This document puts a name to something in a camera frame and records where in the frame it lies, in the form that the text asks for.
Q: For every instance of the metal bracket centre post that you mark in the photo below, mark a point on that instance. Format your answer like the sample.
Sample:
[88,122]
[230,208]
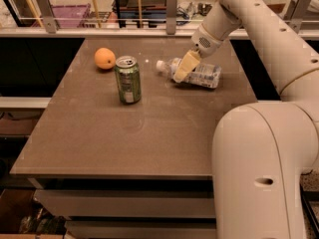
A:
[171,16]

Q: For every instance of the clear plastic water bottle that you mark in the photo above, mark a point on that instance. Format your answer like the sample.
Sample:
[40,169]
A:
[203,75]

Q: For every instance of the metal bracket left post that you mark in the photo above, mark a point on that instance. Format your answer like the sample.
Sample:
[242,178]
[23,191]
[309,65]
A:
[48,18]

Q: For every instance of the orange fruit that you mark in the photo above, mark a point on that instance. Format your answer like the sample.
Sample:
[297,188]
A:
[105,59]

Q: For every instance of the cardboard box on floor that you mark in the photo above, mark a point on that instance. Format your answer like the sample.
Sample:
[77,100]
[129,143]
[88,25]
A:
[22,217]

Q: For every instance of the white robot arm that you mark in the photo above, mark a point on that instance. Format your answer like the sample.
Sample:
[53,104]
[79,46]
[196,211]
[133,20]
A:
[260,150]

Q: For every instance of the purple plastic crate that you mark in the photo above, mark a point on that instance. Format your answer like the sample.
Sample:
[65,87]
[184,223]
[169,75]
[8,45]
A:
[71,16]

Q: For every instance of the grey drawer cabinet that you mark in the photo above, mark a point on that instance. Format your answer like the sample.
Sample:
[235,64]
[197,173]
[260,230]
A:
[133,208]

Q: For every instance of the green soda can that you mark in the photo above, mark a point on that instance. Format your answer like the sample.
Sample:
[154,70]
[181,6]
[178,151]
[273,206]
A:
[128,79]

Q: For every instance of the dark tray with items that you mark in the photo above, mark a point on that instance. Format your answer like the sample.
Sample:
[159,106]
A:
[148,9]

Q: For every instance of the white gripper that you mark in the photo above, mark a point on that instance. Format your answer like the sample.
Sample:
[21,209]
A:
[205,42]

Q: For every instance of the metal bracket right post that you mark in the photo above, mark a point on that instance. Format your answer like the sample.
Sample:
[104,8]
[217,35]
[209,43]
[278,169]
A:
[298,12]

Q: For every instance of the metal bracket post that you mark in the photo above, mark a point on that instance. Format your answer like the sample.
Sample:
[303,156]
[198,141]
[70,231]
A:
[48,18]
[171,16]
[298,12]

